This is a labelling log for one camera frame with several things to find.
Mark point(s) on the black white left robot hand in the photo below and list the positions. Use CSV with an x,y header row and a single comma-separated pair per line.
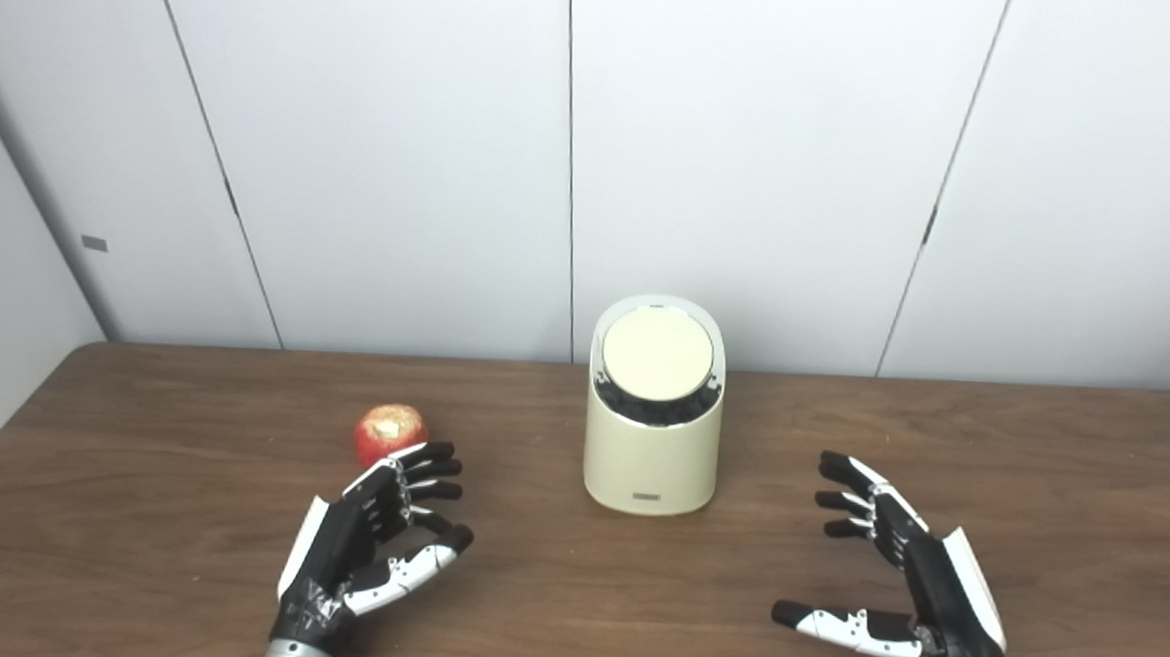
x,y
333,546

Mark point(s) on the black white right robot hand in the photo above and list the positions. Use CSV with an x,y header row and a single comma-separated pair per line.
x,y
941,598

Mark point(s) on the red apple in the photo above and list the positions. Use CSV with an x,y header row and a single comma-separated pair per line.
x,y
384,430

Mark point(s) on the cream round bin lid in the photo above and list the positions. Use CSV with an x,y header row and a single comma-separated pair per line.
x,y
658,352

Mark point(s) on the cream-colored bin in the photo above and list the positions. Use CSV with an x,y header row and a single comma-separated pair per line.
x,y
650,462

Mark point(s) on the small gray wall sticker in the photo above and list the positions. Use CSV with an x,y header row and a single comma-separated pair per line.
x,y
94,243

